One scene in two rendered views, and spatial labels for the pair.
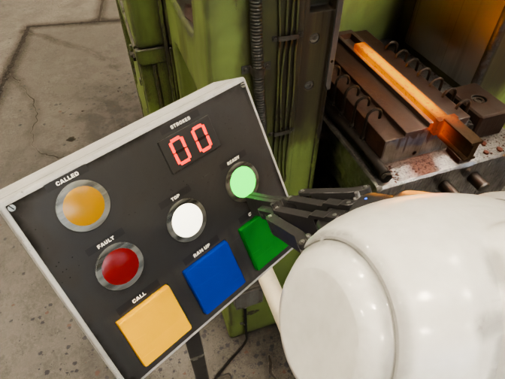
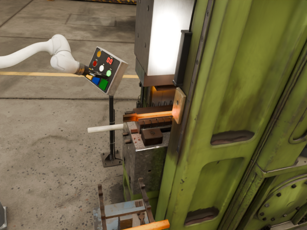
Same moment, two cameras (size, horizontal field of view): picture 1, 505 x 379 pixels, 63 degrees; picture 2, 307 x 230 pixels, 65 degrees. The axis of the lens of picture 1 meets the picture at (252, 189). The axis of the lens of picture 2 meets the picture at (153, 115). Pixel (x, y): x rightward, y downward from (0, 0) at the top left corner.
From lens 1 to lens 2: 1.86 m
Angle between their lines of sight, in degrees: 64
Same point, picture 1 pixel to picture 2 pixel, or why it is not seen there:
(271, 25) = not seen: hidden behind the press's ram
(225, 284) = (95, 81)
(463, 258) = (57, 36)
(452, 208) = (61, 39)
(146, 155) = (106, 56)
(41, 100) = not seen: hidden behind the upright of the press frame
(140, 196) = (102, 59)
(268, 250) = (101, 86)
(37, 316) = not seen: hidden behind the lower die
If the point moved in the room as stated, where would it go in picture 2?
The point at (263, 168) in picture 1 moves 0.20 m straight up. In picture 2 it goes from (112, 75) to (111, 50)
